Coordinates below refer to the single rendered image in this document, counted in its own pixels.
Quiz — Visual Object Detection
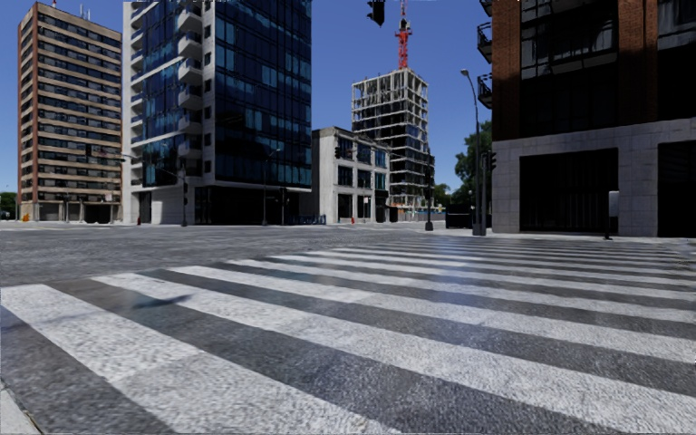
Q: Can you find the pale concrete building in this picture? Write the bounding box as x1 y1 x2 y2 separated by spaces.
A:
302 126 392 225

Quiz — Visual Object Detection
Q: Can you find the grey street lamp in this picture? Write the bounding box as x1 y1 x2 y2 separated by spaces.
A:
260 148 283 227

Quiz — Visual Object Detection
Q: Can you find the glass tower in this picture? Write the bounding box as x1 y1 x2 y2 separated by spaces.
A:
121 0 314 227

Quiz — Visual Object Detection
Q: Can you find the red brick building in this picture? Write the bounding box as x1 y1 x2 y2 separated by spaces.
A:
477 0 696 238

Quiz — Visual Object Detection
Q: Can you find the brown and tan tower building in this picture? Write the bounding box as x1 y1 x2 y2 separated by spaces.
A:
16 1 123 224

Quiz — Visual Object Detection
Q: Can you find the unfinished concrete frame building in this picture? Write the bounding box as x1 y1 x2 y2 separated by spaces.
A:
351 0 436 214

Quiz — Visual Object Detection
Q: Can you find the sign on a post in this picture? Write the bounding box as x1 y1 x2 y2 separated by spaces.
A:
603 189 621 241

